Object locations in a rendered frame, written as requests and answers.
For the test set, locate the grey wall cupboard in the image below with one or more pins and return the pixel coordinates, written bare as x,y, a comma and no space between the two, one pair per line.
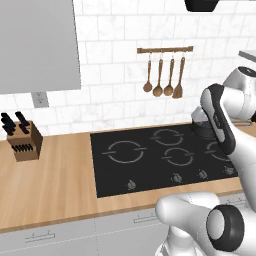
36,43

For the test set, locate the wooden knife block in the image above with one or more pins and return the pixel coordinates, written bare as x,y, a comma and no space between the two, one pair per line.
28,146

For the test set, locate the wooden utensil rail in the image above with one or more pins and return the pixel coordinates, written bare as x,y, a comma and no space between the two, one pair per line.
165,50

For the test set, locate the grey wall socket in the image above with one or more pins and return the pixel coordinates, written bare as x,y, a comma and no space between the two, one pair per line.
40,99

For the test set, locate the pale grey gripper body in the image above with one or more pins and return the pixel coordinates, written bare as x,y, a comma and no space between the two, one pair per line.
200,116

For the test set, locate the black extractor hood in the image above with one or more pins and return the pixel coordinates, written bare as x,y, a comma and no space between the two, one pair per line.
201,4

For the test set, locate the grey hob knob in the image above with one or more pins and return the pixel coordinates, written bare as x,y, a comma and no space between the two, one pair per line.
177,178
131,184
228,170
202,174

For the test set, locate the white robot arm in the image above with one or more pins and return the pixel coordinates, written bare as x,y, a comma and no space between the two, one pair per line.
186,213

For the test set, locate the grey drawer front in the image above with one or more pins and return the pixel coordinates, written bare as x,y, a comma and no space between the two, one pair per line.
240,196
66,241
126,236

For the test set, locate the grey wall shelf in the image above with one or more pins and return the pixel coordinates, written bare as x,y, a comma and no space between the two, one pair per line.
248,55

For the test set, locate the small wooden spoon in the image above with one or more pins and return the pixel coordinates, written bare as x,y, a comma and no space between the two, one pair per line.
147,86

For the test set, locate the black glass hob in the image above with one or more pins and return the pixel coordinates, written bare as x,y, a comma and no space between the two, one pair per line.
153,173

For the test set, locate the wooden spatula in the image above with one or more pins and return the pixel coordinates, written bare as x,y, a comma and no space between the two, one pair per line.
178,90

